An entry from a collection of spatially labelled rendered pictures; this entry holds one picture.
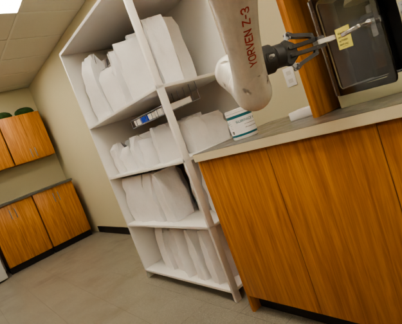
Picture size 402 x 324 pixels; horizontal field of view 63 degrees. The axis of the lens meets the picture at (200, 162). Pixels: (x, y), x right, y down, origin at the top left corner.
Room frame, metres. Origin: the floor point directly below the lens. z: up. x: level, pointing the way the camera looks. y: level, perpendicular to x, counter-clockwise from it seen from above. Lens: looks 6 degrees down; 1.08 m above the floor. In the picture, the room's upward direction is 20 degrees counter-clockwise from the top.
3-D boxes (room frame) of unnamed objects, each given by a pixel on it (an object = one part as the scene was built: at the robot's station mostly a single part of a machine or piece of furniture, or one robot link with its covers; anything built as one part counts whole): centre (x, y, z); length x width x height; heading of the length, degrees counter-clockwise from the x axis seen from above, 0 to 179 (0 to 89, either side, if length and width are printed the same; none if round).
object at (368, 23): (1.13, -0.64, 1.20); 0.10 x 0.05 x 0.03; 11
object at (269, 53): (1.08, -0.30, 1.20); 0.12 x 0.06 x 0.09; 12
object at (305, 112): (1.59, -0.58, 0.96); 0.16 x 0.12 x 0.04; 47
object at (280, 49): (1.10, -0.38, 1.20); 0.09 x 0.07 x 0.08; 102
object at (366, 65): (1.20, -0.65, 1.19); 0.30 x 0.01 x 0.40; 11
